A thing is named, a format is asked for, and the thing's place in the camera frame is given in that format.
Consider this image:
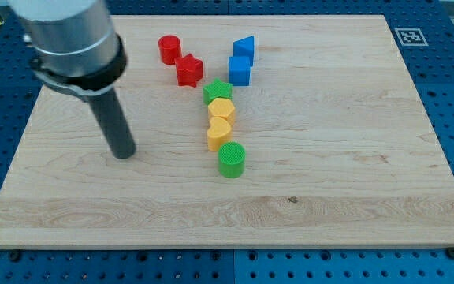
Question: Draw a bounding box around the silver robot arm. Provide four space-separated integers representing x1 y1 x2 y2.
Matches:
0 0 127 101

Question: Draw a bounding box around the yellow heart block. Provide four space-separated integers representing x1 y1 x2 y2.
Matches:
207 117 232 151

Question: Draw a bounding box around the green cylinder block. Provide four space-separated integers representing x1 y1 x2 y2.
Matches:
218 141 246 178

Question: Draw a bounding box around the wooden board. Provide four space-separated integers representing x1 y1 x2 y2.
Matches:
0 15 454 250

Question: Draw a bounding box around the yellow hexagon block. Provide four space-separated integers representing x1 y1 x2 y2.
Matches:
207 98 236 125

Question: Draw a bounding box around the green star block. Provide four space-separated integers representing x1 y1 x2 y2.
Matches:
203 78 233 105

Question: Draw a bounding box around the blue cube block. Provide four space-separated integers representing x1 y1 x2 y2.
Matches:
228 56 251 86

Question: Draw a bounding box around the red star block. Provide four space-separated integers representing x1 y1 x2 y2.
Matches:
175 54 204 88

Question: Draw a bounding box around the blue triangle block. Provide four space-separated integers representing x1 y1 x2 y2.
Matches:
233 35 255 66

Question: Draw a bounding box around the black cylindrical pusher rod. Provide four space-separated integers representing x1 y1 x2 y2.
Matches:
87 89 136 159

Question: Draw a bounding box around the red cylinder block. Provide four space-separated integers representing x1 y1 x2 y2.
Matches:
158 35 182 65

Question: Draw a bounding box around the white fiducial marker tag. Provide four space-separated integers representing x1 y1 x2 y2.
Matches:
395 28 428 47

